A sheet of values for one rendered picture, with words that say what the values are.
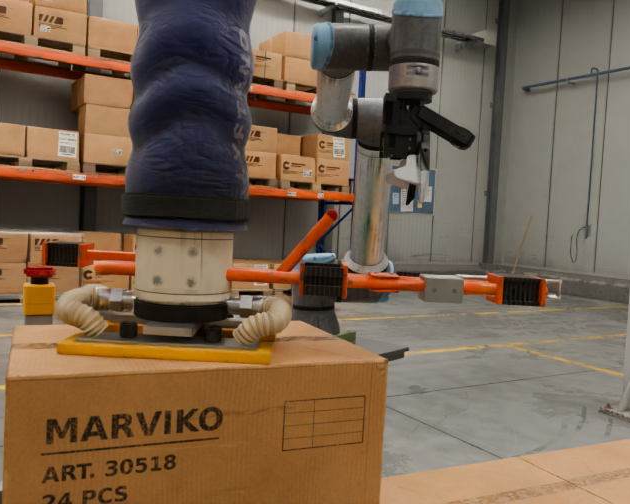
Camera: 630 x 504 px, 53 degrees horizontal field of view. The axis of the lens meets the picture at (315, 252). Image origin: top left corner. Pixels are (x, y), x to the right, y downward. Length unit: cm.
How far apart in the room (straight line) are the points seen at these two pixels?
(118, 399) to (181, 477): 16
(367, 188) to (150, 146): 98
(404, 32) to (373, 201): 86
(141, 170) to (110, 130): 738
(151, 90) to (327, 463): 68
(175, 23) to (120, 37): 758
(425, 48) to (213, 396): 69
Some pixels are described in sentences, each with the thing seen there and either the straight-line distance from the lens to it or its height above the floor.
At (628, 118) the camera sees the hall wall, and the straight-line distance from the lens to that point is 1265.
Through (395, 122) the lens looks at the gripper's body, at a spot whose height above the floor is 136.
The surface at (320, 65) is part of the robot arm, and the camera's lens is 131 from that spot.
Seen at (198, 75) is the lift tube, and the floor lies 141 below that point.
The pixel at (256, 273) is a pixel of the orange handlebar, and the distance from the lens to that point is 113.
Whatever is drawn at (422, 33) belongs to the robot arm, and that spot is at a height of 152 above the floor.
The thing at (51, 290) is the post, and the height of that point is 99.
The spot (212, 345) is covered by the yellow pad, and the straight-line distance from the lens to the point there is 105.
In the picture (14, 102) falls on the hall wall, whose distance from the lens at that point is 963.
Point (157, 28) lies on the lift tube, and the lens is 112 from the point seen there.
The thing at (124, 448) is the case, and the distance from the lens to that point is 102.
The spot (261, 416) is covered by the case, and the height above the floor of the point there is 87.
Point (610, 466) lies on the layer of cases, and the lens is 203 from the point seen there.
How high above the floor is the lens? 118
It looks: 3 degrees down
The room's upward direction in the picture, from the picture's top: 3 degrees clockwise
